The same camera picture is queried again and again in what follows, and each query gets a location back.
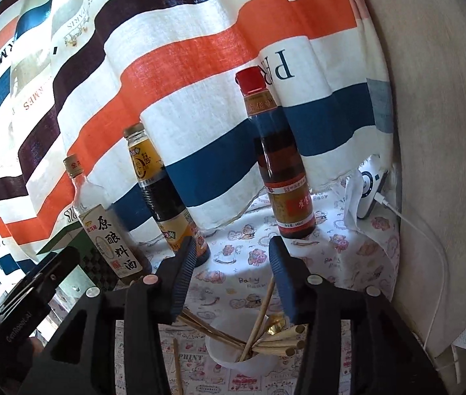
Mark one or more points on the gold metal spoon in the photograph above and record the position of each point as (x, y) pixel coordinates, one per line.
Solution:
(276, 327)

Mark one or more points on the red-capped sauce bottle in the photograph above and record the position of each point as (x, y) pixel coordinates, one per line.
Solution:
(286, 173)

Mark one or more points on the pink patchwork print tablecloth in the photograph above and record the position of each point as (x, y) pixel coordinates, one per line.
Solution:
(195, 372)

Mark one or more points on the clear plastic cup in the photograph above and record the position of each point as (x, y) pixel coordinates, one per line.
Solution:
(224, 358)

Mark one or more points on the striped hanging cloth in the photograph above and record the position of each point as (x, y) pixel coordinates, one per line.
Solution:
(216, 49)

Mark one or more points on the slim bamboo chopstick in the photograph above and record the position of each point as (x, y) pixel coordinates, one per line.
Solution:
(177, 366)

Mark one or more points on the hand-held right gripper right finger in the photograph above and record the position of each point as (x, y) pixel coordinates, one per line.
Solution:
(280, 271)

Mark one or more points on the green checkered box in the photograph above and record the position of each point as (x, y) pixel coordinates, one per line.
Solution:
(72, 240)

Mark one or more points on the pile of bamboo chopsticks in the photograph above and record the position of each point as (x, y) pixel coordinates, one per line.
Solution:
(282, 343)

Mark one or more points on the clear cooking wine bottle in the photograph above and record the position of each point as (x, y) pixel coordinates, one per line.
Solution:
(109, 234)

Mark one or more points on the small white device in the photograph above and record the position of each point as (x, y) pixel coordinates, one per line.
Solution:
(370, 189)

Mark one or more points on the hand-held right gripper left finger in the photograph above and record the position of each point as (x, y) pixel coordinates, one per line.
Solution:
(189, 267)

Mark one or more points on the dark oyster sauce bottle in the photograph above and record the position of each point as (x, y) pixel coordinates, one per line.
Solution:
(167, 205)

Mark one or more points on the beige panel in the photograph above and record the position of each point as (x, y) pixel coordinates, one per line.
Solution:
(442, 90)

